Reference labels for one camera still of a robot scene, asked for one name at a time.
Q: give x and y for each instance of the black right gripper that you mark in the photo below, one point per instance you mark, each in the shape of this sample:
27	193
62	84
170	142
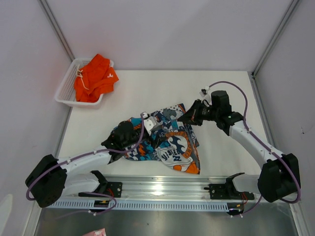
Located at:
192	116

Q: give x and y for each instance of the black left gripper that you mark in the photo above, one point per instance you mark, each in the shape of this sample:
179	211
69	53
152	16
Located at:
156	141

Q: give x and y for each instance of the patterned blue orange shorts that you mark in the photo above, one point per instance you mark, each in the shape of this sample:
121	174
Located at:
179	151

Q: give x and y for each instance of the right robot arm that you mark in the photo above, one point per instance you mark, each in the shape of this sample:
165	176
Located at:
279	176

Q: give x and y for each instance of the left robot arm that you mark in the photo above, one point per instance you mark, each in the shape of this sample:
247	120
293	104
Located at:
85	162

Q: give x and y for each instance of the white plastic basket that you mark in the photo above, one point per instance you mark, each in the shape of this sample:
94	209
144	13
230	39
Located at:
66	93

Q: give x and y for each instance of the pink cloth piece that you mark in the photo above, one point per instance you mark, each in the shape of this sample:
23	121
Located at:
100	232

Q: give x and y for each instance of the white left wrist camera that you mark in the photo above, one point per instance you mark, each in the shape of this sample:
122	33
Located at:
149	123

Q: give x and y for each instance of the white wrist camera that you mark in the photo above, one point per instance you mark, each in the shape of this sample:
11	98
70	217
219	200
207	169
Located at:
204	93
149	123

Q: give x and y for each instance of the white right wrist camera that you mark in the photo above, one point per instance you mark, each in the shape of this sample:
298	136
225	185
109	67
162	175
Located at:
204	93

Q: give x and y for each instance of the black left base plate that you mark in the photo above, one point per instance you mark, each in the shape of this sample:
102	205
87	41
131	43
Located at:
113	189

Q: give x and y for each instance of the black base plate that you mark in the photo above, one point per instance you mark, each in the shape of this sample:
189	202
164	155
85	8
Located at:
227	190
113	189

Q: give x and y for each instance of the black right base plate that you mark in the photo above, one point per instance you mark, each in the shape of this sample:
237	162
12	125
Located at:
227	190

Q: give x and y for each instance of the white slotted cable duct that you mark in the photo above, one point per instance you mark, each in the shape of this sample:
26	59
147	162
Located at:
141	205

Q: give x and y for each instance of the right aluminium frame post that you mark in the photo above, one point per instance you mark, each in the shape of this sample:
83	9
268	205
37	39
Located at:
285	19

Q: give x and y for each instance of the aluminium frame post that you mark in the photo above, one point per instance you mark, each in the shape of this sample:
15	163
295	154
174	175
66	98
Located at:
285	19
49	14

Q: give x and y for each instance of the left aluminium frame post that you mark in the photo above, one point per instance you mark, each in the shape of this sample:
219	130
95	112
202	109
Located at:
49	14

